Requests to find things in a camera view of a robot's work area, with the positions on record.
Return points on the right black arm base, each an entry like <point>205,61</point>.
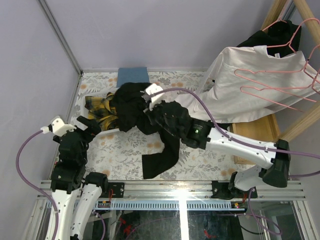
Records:
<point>221,190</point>

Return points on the pink hanger front black shirt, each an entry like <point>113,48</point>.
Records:
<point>312,85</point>

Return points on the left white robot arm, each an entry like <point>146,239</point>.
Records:
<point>74,194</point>

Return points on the yellow plaid shirt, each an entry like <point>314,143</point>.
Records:
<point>102,110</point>

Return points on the folded blue cloth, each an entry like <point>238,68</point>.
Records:
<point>132,75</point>

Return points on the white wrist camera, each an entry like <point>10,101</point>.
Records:
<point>152,95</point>
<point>58,127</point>

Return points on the aluminium corner frame post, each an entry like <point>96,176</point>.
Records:
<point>60,36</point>

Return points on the white shirt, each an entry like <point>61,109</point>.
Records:
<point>244,84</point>

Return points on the pink hanger of white shirt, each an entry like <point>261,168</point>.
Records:
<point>313,26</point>

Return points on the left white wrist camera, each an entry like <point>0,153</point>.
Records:
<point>58,127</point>

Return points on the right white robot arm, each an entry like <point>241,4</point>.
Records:
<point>270,159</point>

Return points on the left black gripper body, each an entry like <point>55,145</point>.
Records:
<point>81,129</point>

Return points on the wooden clothes rack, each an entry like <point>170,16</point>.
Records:
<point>267,128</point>

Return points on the white plastic basket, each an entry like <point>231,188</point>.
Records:
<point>84,112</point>

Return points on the grey slotted cable duct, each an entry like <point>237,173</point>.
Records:
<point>168,205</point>

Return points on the aluminium mounting rail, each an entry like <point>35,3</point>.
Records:
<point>166,190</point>

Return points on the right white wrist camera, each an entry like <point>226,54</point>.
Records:
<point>152,95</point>

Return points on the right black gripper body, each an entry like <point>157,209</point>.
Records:
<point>157,113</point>

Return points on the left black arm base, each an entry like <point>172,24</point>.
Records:
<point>115,190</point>

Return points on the pink wire hanger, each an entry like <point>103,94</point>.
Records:
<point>279,100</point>

